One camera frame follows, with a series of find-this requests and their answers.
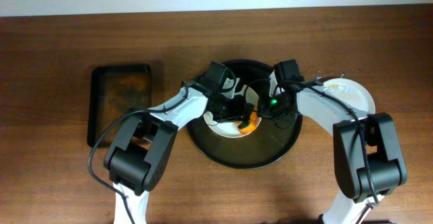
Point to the orange green sponge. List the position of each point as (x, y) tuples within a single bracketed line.
[(247, 131)]

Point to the round black tray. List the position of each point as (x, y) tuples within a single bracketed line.
[(267, 144)]

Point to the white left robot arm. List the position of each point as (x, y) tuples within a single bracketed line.
[(138, 156)]

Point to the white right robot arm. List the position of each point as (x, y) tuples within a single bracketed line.
[(368, 160)]

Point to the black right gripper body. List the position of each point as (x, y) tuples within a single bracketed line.
[(260, 108)]

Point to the cream plate with ketchup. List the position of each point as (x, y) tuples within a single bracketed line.
[(229, 129)]

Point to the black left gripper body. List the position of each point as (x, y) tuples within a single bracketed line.
[(244, 112)]

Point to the black rectangular tray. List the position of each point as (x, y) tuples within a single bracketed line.
[(115, 91)]

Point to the pink plate with ketchup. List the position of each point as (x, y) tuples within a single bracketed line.
[(351, 93)]

